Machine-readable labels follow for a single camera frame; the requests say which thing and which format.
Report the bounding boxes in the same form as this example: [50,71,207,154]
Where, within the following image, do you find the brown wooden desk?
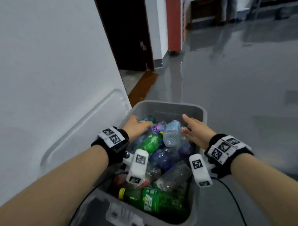
[190,0,221,24]

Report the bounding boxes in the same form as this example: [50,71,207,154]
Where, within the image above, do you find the person's right forearm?
[230,152,298,226]

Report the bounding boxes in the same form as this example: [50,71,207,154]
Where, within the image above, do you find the black wrist strap marker tiles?
[91,126,130,166]
[204,134,254,179]

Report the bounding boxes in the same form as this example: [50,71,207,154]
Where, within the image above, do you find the pile of assorted plastic bottles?
[113,116,196,222]

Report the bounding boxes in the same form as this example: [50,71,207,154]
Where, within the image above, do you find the red white cabinet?
[165,0,186,53]

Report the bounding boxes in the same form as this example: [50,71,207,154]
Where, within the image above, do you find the dark door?
[94,0,155,71]

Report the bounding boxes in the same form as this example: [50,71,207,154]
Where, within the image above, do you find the grey plastic storage bin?
[70,100,208,226]

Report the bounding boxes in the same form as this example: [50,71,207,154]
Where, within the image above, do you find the brown wooden door frame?
[127,70,159,107]

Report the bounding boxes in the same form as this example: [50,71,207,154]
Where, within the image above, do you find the person's left hand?
[123,115,153,142]

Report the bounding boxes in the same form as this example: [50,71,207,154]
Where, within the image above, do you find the person's right hand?
[182,113,217,150]

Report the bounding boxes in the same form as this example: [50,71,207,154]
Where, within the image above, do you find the white translucent bin lid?
[40,88,132,168]

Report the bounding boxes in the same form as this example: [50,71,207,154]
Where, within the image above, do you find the person's left forearm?
[0,145,109,226]

